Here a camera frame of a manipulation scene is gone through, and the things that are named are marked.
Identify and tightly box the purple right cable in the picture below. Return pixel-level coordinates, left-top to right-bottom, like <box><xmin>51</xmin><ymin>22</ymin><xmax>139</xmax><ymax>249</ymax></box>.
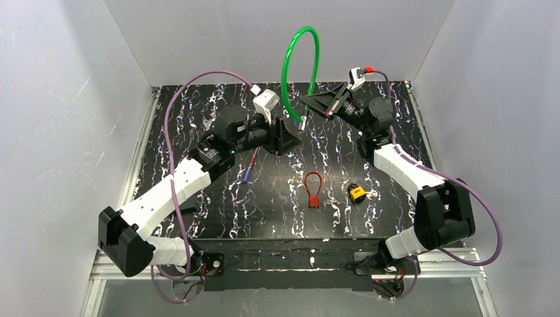
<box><xmin>372</xmin><ymin>69</ymin><xmax>504</xmax><ymax>302</ymax></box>

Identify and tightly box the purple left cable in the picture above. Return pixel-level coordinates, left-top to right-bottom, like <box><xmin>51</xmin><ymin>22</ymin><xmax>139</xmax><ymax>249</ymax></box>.
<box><xmin>151</xmin><ymin>71</ymin><xmax>257</xmax><ymax>304</ymax></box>

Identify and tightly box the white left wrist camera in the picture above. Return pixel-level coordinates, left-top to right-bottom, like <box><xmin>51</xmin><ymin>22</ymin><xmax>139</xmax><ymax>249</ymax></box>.
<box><xmin>253</xmin><ymin>88</ymin><xmax>279</xmax><ymax>125</ymax></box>

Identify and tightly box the purple cable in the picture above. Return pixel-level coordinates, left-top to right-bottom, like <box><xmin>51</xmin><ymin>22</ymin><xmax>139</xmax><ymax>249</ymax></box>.
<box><xmin>151</xmin><ymin>71</ymin><xmax>257</xmax><ymax>304</ymax></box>
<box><xmin>372</xmin><ymin>69</ymin><xmax>504</xmax><ymax>302</ymax></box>

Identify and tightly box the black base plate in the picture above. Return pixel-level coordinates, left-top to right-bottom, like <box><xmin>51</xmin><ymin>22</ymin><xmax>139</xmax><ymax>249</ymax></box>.
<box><xmin>159</xmin><ymin>238</ymin><xmax>421</xmax><ymax>293</ymax></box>

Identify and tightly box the aluminium frame rail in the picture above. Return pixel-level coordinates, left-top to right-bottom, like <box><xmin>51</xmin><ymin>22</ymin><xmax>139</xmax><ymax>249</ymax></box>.
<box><xmin>81</xmin><ymin>87</ymin><xmax>207</xmax><ymax>317</ymax></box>

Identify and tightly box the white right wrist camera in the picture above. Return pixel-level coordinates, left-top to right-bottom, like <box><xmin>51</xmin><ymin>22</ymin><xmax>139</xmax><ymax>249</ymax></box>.
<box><xmin>347</xmin><ymin>66</ymin><xmax>374</xmax><ymax>92</ymax></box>

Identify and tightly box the green cable lock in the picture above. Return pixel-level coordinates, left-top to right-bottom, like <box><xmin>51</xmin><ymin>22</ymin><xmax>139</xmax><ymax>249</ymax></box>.
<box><xmin>281</xmin><ymin>26</ymin><xmax>320</xmax><ymax>131</ymax></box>

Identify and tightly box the yellow padlock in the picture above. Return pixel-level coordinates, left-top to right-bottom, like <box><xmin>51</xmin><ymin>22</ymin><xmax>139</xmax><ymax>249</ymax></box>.
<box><xmin>347</xmin><ymin>183</ymin><xmax>367</xmax><ymax>205</ymax></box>

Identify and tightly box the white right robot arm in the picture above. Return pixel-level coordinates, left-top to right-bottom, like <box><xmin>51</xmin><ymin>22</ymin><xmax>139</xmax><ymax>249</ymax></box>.
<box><xmin>301</xmin><ymin>84</ymin><xmax>475</xmax><ymax>265</ymax></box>

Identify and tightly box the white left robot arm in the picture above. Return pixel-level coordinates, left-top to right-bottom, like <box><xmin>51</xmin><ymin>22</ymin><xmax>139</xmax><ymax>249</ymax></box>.
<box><xmin>98</xmin><ymin>108</ymin><xmax>302</xmax><ymax>277</ymax></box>

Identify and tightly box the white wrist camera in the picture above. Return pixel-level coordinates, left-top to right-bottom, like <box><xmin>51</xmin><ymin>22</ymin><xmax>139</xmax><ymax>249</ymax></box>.
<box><xmin>253</xmin><ymin>88</ymin><xmax>279</xmax><ymax>125</ymax></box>
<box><xmin>347</xmin><ymin>66</ymin><xmax>374</xmax><ymax>92</ymax></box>

